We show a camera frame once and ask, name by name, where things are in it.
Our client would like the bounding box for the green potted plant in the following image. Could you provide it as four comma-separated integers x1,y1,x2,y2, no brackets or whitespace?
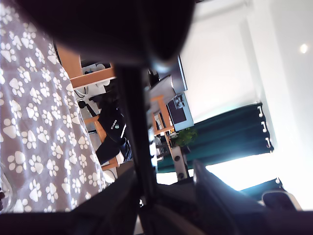
175,127,198,147

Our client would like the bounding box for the black plastic measuring scoop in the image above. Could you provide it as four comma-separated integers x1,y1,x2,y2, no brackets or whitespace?
23,0,196,208

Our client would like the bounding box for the black bag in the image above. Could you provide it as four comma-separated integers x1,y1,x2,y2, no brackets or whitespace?
95,99,134,164

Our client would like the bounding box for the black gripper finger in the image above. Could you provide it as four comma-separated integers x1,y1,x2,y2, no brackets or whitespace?
193,161,266,235
70,168,144,235

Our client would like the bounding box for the purple paw-print cloth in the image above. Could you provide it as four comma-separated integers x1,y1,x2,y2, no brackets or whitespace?
0,0,108,213

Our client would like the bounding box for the teal curtain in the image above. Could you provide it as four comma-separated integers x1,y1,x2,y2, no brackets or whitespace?
156,102,275,173
238,178,284,200

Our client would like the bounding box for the wooden desk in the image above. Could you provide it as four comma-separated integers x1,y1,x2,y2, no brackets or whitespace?
149,95,175,150

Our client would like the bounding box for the monitor with pale frame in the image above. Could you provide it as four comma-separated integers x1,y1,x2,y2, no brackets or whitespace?
167,55,195,133

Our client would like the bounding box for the wooden chair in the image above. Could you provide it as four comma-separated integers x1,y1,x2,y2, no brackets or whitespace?
84,115,123,171
56,46,118,89

